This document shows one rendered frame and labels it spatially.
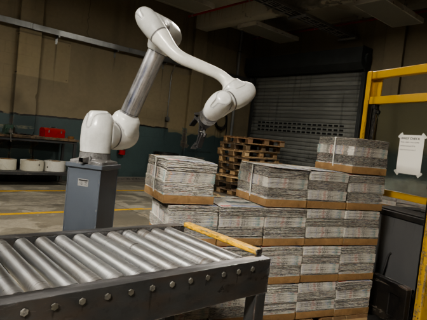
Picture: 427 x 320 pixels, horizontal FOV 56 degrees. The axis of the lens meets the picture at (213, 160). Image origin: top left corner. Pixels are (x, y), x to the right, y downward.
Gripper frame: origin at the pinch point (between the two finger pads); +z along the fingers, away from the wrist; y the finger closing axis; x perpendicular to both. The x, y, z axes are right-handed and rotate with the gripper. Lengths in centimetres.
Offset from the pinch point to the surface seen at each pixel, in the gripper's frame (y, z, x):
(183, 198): 31.7, 10.4, -3.7
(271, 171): 15, 4, 48
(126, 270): 77, -62, -48
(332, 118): -325, 472, 538
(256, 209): 36, 14, 41
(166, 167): 17.9, 3.7, -14.1
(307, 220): 40, 17, 77
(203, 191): 27.6, 9.6, 7.3
